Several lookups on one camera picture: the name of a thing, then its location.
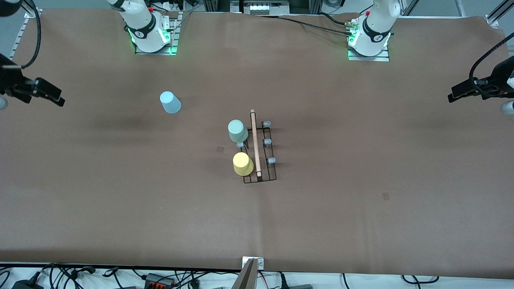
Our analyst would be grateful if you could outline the light blue plastic cup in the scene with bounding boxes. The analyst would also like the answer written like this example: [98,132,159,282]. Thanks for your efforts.
[159,91,182,114]

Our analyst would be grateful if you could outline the thick black base cable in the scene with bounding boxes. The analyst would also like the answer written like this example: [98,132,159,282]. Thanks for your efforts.
[257,15,354,37]

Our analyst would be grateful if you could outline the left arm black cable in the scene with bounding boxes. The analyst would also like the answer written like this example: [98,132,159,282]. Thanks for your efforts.
[469,33,514,87]

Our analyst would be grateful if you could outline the black wire cup holder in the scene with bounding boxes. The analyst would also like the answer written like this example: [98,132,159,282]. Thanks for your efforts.
[237,109,277,184]

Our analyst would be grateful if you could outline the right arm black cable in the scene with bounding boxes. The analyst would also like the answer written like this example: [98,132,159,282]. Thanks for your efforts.
[20,0,42,69]

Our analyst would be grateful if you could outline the pale green plastic cup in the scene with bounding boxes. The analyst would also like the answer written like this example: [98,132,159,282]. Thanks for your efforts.
[228,120,249,143]

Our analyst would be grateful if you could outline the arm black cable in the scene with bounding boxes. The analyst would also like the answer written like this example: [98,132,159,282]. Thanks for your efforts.
[469,33,514,87]
[20,0,42,69]

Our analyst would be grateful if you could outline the white power strip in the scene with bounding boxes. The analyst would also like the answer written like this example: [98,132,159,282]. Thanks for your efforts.
[155,0,184,12]

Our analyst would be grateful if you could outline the yellow plastic cup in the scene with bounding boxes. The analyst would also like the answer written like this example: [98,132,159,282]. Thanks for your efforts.
[233,152,255,177]

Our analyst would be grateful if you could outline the grey terminal block device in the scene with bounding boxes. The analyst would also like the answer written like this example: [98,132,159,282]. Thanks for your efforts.
[240,0,290,15]

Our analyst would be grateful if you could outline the black power adapter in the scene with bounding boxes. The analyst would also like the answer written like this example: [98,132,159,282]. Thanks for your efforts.
[12,272,44,289]

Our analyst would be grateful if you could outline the black orange connector block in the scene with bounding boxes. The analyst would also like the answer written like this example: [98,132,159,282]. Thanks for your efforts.
[144,273,176,288]

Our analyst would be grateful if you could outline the brown table mat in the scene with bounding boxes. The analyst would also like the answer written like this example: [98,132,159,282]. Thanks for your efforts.
[0,9,514,279]

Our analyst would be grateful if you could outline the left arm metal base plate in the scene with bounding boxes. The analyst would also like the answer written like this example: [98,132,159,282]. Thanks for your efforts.
[347,45,390,62]

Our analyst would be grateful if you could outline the black cable loop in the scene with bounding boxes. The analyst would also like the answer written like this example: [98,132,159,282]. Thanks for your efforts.
[402,275,440,284]

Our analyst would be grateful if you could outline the thin black base cable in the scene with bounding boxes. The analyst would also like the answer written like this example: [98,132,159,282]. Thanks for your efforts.
[319,11,352,26]

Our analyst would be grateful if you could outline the aluminium corner frame profile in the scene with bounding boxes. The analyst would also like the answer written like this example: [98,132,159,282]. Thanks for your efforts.
[485,0,514,28]

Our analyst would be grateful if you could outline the perforated aluminium side rail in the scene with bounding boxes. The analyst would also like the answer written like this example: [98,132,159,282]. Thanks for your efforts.
[7,12,33,64]

